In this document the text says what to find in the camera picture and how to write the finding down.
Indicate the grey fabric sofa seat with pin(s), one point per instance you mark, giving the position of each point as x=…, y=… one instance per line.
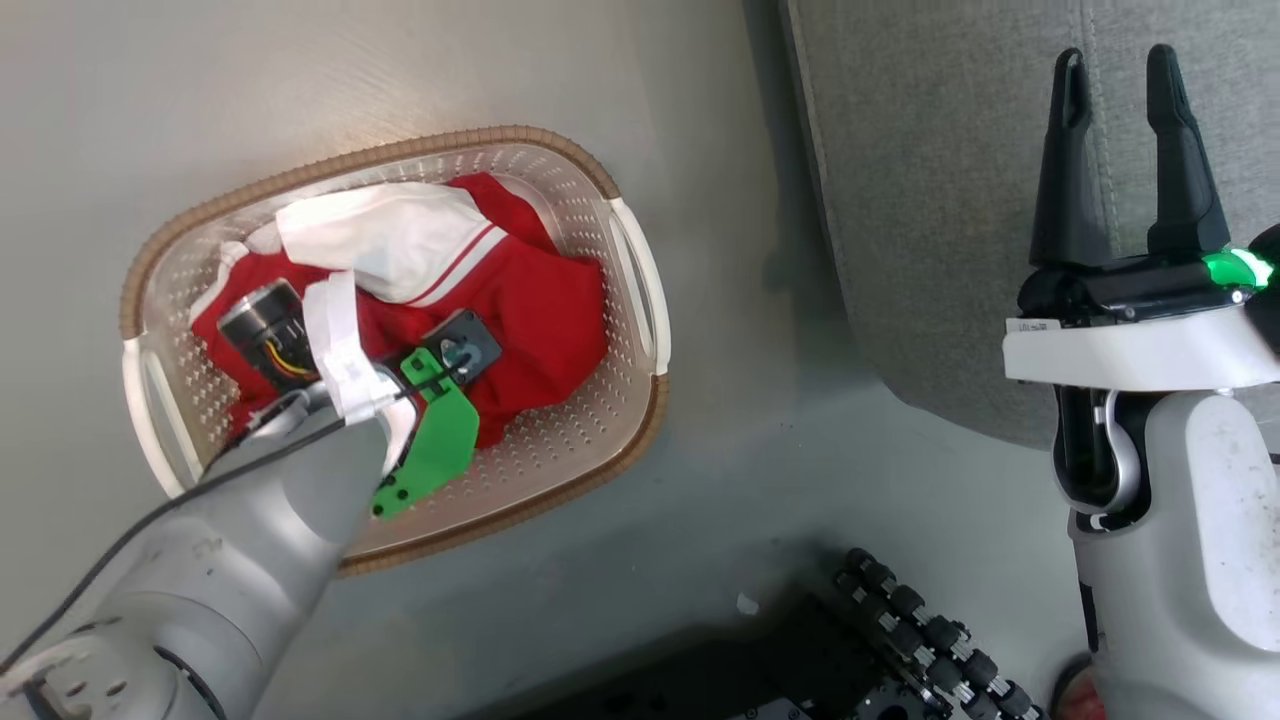
x=940, y=200

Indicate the white perforated basket brown rim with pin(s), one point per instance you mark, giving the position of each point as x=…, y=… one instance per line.
x=560, y=440

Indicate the black roller wheel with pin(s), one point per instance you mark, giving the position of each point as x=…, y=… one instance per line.
x=930, y=635

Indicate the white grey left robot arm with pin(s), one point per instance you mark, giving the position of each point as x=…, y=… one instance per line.
x=200, y=580

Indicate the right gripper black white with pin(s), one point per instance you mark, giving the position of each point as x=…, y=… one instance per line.
x=1130, y=345

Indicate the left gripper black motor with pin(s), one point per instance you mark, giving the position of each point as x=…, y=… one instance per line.
x=258, y=322

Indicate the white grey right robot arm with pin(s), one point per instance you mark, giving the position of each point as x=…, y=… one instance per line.
x=1190, y=540

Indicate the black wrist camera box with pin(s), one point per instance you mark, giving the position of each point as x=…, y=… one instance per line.
x=462, y=345

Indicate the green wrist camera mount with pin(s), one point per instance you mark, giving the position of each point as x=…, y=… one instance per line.
x=440, y=440

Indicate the red and white garment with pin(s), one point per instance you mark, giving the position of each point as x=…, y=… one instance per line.
x=540, y=330

